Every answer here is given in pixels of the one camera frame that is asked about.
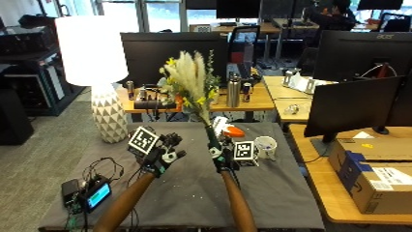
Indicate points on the person's left hand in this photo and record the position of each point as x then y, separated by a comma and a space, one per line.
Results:
162, 154

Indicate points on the wooden desk with boxes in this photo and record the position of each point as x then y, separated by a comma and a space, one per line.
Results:
343, 193

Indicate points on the light wooden desk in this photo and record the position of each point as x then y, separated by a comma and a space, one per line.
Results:
286, 96

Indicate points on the white and orange spray bottle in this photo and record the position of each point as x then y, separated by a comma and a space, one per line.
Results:
227, 128

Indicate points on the black office chair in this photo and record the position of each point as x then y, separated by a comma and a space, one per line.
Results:
243, 46

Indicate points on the pampas grass flower bouquet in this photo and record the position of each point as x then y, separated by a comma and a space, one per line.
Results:
191, 83

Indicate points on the large black monitor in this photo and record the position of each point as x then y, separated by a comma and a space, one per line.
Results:
150, 54

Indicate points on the black power bank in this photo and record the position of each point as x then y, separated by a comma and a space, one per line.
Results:
70, 192

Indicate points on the black monitor with logo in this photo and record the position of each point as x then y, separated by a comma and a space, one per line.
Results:
365, 54

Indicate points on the white table lamp patterned base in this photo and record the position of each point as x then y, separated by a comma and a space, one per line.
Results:
97, 67

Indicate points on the person's right hand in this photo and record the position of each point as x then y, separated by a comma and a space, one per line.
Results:
219, 155

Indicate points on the cardboard box with label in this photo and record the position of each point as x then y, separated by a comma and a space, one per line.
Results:
378, 183

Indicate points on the flat cardboard box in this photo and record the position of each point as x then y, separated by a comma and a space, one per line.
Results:
378, 149

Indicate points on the blue drink can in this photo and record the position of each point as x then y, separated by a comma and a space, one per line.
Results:
247, 92

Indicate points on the grey table cloth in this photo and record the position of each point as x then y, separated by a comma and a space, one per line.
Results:
194, 193

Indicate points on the dark drink can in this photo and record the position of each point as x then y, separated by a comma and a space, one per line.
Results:
130, 90

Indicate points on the black device with lit screen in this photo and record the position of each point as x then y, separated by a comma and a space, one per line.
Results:
98, 195

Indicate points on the steel water bottle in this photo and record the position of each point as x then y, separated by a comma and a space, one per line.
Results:
234, 91

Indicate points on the white marker cube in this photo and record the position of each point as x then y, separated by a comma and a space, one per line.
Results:
143, 140
245, 152

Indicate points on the black monitor on stand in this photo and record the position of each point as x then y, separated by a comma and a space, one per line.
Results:
350, 106

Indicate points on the white mug with blue print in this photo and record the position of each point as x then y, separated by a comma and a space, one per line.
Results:
266, 146

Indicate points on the black equipment rack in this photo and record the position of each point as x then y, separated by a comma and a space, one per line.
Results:
33, 67

